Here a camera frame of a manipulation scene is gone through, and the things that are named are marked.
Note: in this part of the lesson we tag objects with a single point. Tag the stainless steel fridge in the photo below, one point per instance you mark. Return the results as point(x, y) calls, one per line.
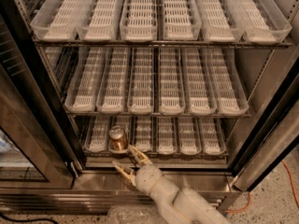
point(269, 74)

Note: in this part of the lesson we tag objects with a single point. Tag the fridge door right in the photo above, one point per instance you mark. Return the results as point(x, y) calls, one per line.
point(271, 151)

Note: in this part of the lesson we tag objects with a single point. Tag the shelf tray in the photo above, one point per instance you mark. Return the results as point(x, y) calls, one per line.
point(142, 137)
point(166, 141)
point(85, 82)
point(189, 141)
point(200, 96)
point(171, 93)
point(211, 136)
point(265, 23)
point(139, 20)
point(124, 122)
point(141, 89)
point(96, 139)
point(225, 81)
point(100, 20)
point(57, 20)
point(110, 98)
point(221, 20)
point(180, 19)

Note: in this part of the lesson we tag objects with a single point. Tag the glass fridge door left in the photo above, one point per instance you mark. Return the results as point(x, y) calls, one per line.
point(28, 159)

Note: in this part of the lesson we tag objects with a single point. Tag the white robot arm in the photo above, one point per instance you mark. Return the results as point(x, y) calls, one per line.
point(175, 205)

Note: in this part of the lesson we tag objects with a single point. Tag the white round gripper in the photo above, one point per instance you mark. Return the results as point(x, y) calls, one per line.
point(147, 176)

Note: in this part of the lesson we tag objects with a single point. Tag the orange soda can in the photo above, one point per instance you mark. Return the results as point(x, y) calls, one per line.
point(117, 139)

